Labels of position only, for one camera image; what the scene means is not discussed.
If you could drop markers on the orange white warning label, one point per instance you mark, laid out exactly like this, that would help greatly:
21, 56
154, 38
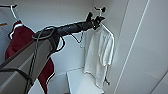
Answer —
2, 24

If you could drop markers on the white wardrobe cabinet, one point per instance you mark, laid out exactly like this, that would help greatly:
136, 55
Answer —
66, 13

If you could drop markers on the white t-shirt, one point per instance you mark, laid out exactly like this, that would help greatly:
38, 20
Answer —
100, 56

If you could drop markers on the white wardrobe door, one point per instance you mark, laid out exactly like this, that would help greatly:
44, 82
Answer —
146, 50

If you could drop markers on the red white jacket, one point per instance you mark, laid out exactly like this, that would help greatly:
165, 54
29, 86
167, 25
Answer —
23, 43

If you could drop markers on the black wall hook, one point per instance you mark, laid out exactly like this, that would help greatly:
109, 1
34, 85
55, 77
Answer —
6, 5
101, 9

